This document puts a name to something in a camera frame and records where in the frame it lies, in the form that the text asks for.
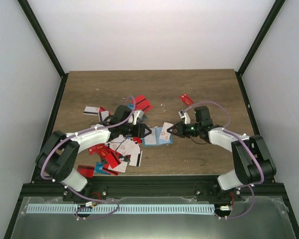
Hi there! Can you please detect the white card red print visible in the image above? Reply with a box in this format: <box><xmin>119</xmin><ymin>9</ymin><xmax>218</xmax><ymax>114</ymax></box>
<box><xmin>159</xmin><ymin>122</ymin><xmax>173</xmax><ymax>141</ymax></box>

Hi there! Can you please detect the white card bottom centre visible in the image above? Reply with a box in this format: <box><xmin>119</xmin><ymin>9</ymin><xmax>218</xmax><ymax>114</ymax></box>
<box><xmin>112</xmin><ymin>161</ymin><xmax>128</xmax><ymax>173</ymax></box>

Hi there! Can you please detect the teal card holder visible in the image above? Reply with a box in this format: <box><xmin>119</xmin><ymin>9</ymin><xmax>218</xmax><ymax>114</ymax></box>
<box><xmin>142</xmin><ymin>127</ymin><xmax>173</xmax><ymax>147</ymax></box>

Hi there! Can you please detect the blue card bottom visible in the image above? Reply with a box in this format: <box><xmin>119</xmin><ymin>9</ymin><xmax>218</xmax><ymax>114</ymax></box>
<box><xmin>94</xmin><ymin>162</ymin><xmax>108</xmax><ymax>174</ymax></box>

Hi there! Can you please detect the white striped card left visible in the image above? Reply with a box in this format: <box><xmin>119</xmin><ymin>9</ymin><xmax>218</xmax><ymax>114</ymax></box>
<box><xmin>83</xmin><ymin>106</ymin><xmax>100</xmax><ymax>115</ymax></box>

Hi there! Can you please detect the large white card pile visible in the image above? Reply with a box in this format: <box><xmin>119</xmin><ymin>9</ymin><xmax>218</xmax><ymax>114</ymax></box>
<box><xmin>112</xmin><ymin>139</ymin><xmax>141</xmax><ymax>156</ymax></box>

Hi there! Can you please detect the light blue slotted rail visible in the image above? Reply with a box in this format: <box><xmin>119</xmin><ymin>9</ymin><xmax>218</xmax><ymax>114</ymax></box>
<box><xmin>26</xmin><ymin>204</ymin><xmax>215</xmax><ymax>215</ymax></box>

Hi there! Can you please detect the black aluminium frame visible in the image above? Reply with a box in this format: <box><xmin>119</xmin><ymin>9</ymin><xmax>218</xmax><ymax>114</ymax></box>
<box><xmin>4</xmin><ymin>0</ymin><xmax>299</xmax><ymax>239</ymax></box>

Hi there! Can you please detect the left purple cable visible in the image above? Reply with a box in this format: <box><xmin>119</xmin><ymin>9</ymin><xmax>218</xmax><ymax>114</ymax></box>
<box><xmin>40</xmin><ymin>96</ymin><xmax>137</xmax><ymax>221</ymax></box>

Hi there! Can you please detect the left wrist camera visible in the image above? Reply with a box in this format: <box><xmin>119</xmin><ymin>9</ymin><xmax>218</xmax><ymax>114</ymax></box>
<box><xmin>132</xmin><ymin>110</ymin><xmax>144</xmax><ymax>124</ymax></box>

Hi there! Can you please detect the red magnetic stripe card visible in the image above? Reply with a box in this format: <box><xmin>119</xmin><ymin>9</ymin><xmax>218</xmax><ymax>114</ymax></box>
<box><xmin>135</xmin><ymin>95</ymin><xmax>152</xmax><ymax>113</ymax></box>

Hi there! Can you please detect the red card far right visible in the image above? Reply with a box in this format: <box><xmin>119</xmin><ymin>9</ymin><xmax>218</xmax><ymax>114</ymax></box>
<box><xmin>179</xmin><ymin>94</ymin><xmax>194</xmax><ymax>106</ymax></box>

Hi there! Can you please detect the white striped card lower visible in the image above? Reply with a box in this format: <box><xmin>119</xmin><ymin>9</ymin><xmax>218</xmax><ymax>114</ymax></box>
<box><xmin>129</xmin><ymin>150</ymin><xmax>143</xmax><ymax>167</ymax></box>

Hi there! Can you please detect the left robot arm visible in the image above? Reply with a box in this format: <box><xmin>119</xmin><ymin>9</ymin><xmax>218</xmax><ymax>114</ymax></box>
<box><xmin>36</xmin><ymin>105</ymin><xmax>151</xmax><ymax>201</ymax></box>

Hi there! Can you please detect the purple cable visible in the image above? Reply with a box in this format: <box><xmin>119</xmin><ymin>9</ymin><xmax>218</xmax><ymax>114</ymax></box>
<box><xmin>184</xmin><ymin>101</ymin><xmax>265</xmax><ymax>221</ymax></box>
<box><xmin>40</xmin><ymin>96</ymin><xmax>137</xmax><ymax>221</ymax></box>

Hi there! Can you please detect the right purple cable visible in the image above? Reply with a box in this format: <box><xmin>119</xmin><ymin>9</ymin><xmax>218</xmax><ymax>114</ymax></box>
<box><xmin>184</xmin><ymin>101</ymin><xmax>265</xmax><ymax>221</ymax></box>

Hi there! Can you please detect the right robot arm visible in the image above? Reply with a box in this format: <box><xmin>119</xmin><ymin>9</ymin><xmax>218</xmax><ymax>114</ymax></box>
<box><xmin>166</xmin><ymin>106</ymin><xmax>277</xmax><ymax>201</ymax></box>

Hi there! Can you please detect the white striped card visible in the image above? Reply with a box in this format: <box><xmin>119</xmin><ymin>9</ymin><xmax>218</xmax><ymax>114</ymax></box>
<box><xmin>83</xmin><ymin>106</ymin><xmax>100</xmax><ymax>115</ymax></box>
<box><xmin>129</xmin><ymin>150</ymin><xmax>143</xmax><ymax>167</ymax></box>

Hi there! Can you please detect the red card in pile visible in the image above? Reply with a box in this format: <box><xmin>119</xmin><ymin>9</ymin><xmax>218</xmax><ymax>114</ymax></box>
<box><xmin>105</xmin><ymin>151</ymin><xmax>121</xmax><ymax>169</ymax></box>

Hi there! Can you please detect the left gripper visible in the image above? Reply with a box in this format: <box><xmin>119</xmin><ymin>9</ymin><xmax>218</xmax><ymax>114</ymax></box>
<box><xmin>120</xmin><ymin>123</ymin><xmax>152</xmax><ymax>138</ymax></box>

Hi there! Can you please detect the dark red striped card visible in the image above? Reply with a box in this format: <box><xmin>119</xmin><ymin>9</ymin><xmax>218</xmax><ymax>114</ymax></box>
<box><xmin>77</xmin><ymin>165</ymin><xmax>95</xmax><ymax>178</ymax></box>

